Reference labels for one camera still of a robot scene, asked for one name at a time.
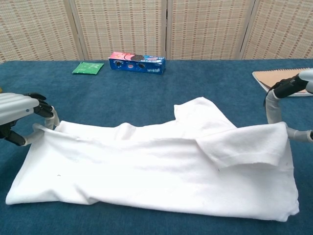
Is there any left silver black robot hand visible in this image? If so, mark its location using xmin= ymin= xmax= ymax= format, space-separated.
xmin=0 ymin=92 xmax=61 ymax=147

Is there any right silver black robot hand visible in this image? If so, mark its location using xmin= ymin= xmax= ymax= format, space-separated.
xmin=263 ymin=68 xmax=313 ymax=143

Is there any white T-shirt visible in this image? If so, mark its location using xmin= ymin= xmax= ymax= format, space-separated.
xmin=5 ymin=96 xmax=300 ymax=223

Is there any brown spiral notebook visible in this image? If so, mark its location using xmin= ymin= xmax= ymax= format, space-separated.
xmin=251 ymin=67 xmax=313 ymax=97

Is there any green sachet packet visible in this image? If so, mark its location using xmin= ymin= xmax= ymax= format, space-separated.
xmin=71 ymin=61 xmax=104 ymax=74

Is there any blue pink cookie box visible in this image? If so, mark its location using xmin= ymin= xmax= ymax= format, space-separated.
xmin=108 ymin=51 xmax=167 ymax=75

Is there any woven folding screen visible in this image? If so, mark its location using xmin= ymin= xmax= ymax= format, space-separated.
xmin=0 ymin=0 xmax=313 ymax=64

